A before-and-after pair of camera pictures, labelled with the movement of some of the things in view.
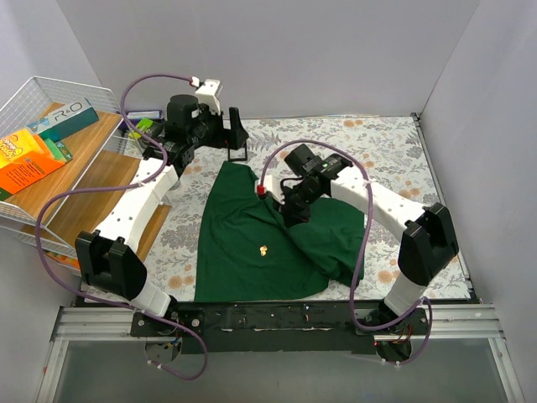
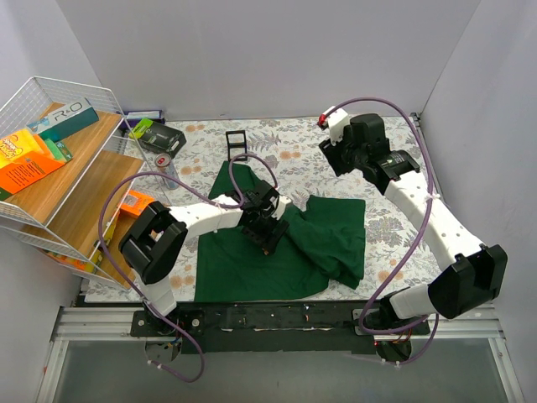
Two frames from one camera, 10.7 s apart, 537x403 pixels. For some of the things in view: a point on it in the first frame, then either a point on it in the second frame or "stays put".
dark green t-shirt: (246, 252) stays put
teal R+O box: (65, 120) stays put
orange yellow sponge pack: (23, 157) stays put
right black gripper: (294, 203) -> (332, 155)
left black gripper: (226, 129) -> (265, 236)
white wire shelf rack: (64, 147) stays put
